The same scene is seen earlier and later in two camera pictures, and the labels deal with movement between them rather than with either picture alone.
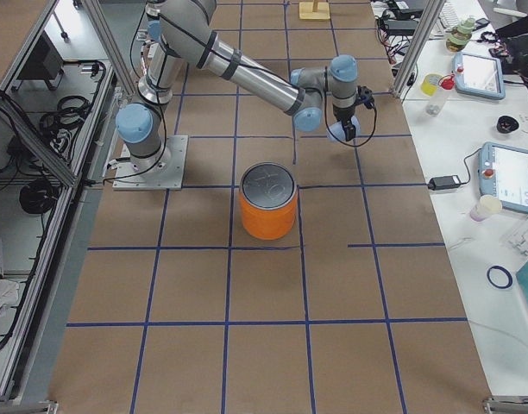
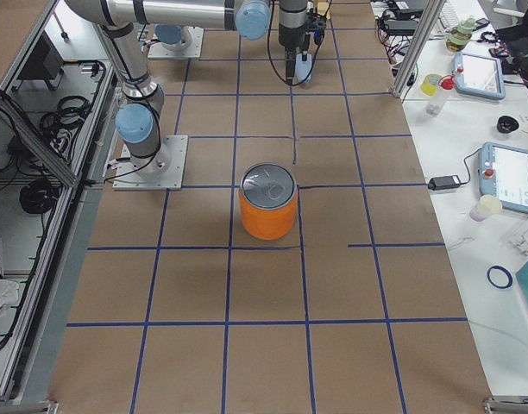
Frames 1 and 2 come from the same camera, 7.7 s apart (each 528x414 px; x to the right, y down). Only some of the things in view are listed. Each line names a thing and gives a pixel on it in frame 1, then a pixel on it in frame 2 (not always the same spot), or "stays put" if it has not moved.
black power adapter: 444,182 stays put
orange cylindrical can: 268,197 stays put
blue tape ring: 501,268 stays put
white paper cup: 336,131 to 303,68
